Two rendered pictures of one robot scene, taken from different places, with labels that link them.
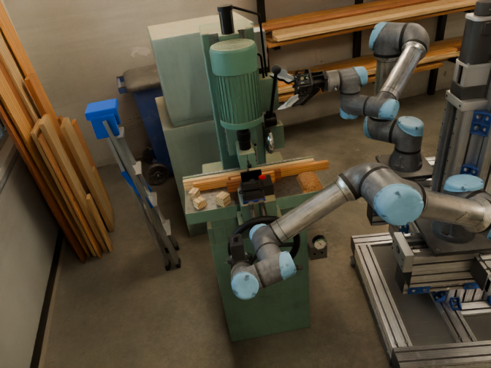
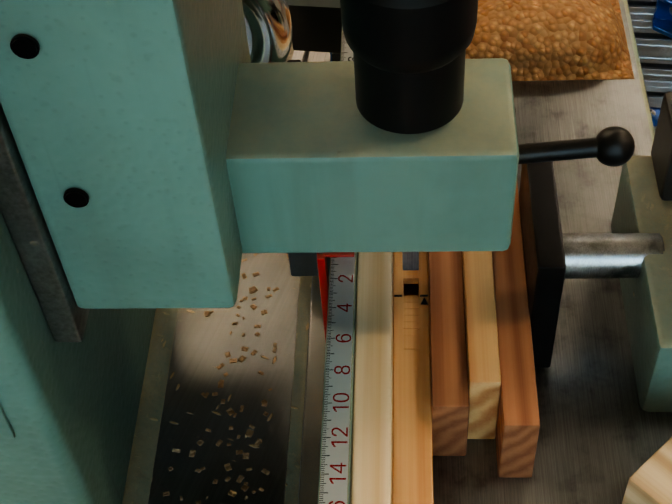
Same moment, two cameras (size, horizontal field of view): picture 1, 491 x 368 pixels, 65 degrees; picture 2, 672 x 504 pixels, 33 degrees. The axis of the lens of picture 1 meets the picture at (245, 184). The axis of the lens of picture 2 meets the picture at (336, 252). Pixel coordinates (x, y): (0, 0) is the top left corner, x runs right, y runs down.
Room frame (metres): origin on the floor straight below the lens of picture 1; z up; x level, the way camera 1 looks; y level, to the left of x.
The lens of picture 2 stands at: (1.44, 0.38, 1.44)
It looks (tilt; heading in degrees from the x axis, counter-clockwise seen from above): 50 degrees down; 279
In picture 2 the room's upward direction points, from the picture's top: 5 degrees counter-clockwise
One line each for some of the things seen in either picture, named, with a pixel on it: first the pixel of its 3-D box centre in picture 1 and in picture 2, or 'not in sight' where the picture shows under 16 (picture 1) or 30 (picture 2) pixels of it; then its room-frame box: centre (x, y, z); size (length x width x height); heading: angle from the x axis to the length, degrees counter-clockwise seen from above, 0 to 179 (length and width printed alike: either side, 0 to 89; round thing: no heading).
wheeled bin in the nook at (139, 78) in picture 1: (166, 122); not in sight; (3.29, 0.64, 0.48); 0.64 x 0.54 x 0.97; 104
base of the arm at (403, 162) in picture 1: (406, 155); not in sight; (1.56, -0.78, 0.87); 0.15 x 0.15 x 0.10
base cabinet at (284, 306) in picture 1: (256, 251); not in sight; (1.59, -0.01, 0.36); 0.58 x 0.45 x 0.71; 4
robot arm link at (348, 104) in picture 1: (353, 104); not in sight; (1.39, -0.46, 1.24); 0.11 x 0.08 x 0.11; 46
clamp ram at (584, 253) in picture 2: (253, 183); (591, 255); (1.37, -0.03, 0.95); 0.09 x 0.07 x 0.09; 94
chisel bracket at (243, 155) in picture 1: (246, 155); (370, 164); (1.49, -0.02, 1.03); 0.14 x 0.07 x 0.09; 4
